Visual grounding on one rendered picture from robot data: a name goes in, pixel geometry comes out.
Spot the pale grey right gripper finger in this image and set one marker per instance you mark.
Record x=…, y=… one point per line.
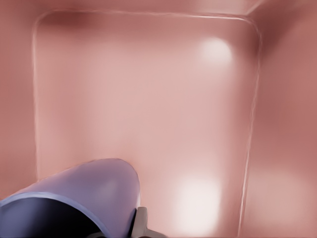
x=143, y=225

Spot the lavender blue cup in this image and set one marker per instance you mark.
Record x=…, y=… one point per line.
x=81, y=193

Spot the pink plastic box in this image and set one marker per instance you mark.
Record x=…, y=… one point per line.
x=158, y=99

